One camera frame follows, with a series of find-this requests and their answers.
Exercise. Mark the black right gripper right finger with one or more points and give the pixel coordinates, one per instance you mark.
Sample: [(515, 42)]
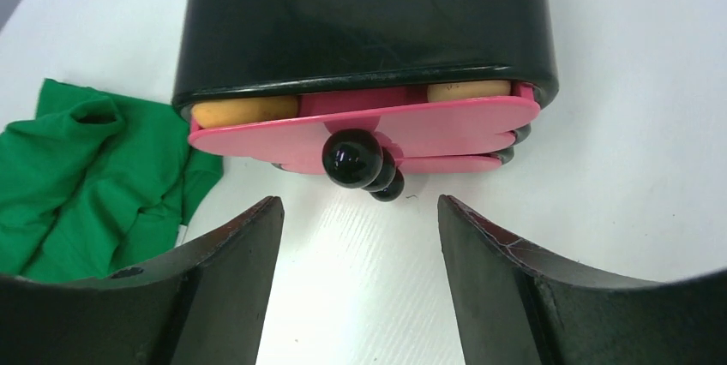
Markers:
[(518, 303)]

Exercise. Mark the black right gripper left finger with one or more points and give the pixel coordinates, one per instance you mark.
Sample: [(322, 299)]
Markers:
[(203, 302)]

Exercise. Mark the pink bottom drawer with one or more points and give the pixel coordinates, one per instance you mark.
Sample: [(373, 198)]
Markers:
[(474, 163)]

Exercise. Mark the pink drawer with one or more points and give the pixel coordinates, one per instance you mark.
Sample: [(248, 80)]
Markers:
[(377, 108), (474, 163), (358, 157)]

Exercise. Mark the orange teardrop makeup sponge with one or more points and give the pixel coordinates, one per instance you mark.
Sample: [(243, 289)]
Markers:
[(232, 112)]

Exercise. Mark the pink top drawer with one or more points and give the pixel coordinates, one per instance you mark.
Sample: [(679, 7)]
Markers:
[(377, 108)]

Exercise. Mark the tan teardrop makeup sponge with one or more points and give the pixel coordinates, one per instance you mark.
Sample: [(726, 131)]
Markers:
[(467, 90)]

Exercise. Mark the black drawer organizer box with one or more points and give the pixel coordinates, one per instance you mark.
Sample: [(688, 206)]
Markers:
[(257, 48)]

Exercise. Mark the green cloth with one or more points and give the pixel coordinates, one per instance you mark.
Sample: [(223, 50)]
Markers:
[(96, 182)]

